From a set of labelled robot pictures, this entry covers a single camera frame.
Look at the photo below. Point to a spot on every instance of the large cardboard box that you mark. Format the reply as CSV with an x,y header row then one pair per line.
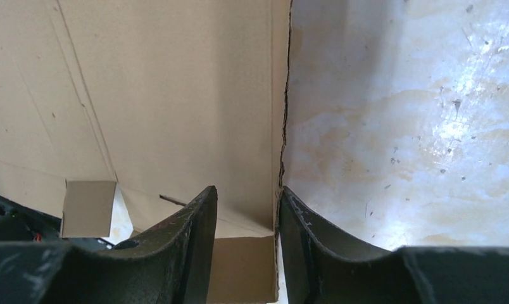
x,y
156,99

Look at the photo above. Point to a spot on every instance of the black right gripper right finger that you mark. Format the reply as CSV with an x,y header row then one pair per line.
x,y
325,264

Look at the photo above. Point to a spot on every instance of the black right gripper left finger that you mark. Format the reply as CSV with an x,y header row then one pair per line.
x,y
168,263

